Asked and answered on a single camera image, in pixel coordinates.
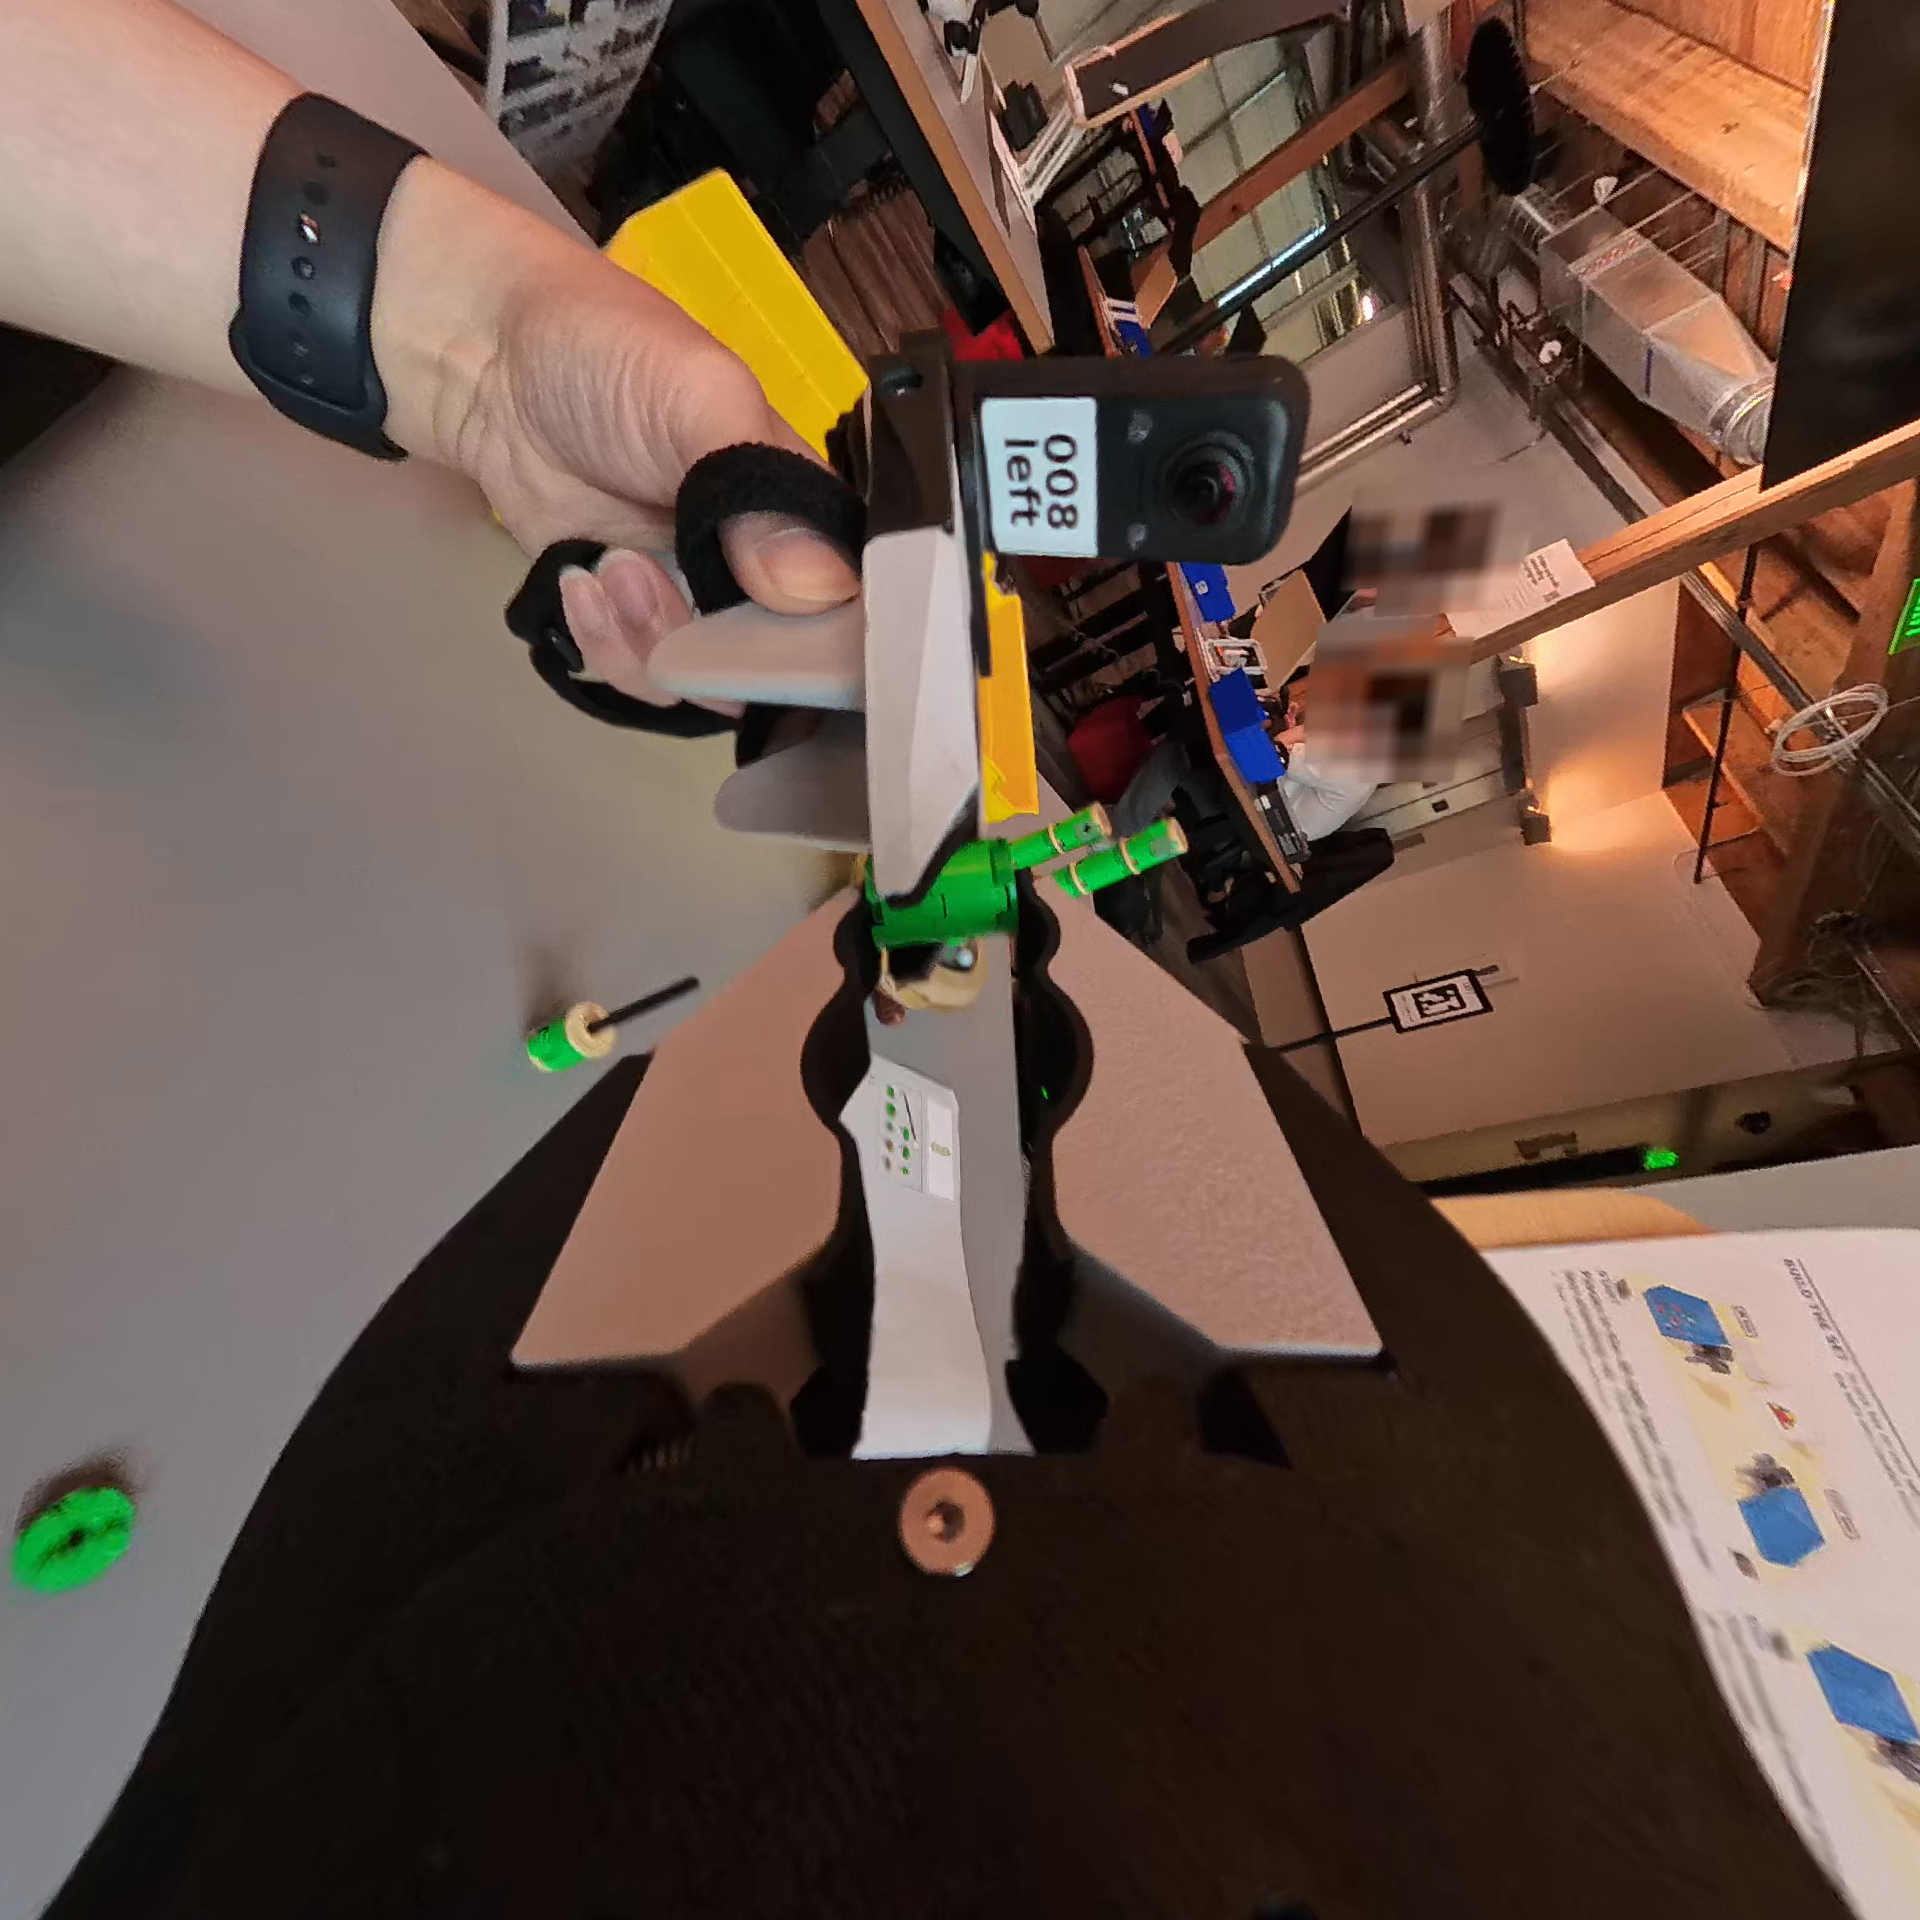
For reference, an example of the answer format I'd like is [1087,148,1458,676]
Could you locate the grey desk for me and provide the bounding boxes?
[0,0,1320,1920]

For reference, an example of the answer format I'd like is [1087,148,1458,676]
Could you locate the white cable coil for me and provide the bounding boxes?
[1771,685,1893,774]

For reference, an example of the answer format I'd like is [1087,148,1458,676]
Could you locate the yellow plastic bin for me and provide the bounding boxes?
[598,168,1038,825]

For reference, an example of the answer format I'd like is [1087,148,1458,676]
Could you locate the person's left hand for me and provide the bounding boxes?
[371,154,870,708]

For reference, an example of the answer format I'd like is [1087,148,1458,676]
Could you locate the red beanbag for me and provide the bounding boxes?
[1069,697,1149,804]

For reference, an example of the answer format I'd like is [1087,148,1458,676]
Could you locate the small green round brick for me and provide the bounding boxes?
[14,1477,142,1596]

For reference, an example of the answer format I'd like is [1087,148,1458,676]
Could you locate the clipboard with printed sheet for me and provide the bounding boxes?
[1432,1185,1920,1920]

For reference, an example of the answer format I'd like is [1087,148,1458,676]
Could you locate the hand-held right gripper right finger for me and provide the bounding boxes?
[1007,899,1388,1455]

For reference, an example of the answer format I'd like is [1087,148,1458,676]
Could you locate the black monitor screen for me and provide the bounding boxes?
[1761,0,1920,489]

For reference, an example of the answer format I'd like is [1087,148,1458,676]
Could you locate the white marker sheet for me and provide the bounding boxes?
[1377,967,1502,1038]

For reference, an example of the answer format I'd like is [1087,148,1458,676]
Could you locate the toy bamboo model in pot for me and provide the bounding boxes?
[872,804,1191,1026]

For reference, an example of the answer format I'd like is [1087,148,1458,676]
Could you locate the silver ventilation duct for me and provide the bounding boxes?
[1499,186,1777,467]

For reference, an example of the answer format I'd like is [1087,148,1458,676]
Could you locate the black wrist watch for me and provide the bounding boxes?
[225,94,433,459]

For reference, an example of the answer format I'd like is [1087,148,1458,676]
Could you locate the green brick with black axle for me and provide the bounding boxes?
[520,974,705,1074]

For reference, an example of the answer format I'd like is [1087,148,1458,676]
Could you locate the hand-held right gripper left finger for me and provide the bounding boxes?
[511,899,891,1455]

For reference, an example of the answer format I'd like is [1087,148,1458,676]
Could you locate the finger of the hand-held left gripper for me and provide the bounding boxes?
[860,526,990,904]
[715,746,872,851]

